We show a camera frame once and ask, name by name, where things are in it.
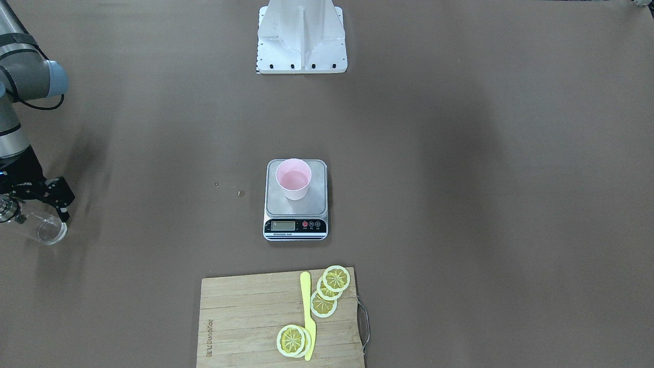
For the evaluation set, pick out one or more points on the pink plastic cup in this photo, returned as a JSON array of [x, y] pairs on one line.
[[294, 176]]

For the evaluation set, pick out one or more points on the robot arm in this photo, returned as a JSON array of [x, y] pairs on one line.
[[27, 74]]

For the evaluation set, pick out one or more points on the yellow plastic knife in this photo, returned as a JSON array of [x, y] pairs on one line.
[[309, 323]]

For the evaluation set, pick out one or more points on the lemon slice single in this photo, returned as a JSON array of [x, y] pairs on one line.
[[293, 341]]

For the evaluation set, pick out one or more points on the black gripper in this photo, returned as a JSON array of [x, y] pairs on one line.
[[23, 168]]

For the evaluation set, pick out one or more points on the wooden cutting board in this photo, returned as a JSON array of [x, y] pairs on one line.
[[241, 315]]

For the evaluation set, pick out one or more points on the clear glass sauce bottle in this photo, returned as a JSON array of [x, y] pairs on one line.
[[22, 218]]

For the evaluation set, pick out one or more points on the silver kitchen scale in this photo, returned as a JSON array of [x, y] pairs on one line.
[[298, 219]]

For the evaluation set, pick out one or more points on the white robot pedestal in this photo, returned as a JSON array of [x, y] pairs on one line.
[[301, 37]]

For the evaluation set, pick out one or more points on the lemon slice stack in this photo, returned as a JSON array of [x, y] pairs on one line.
[[331, 285]]

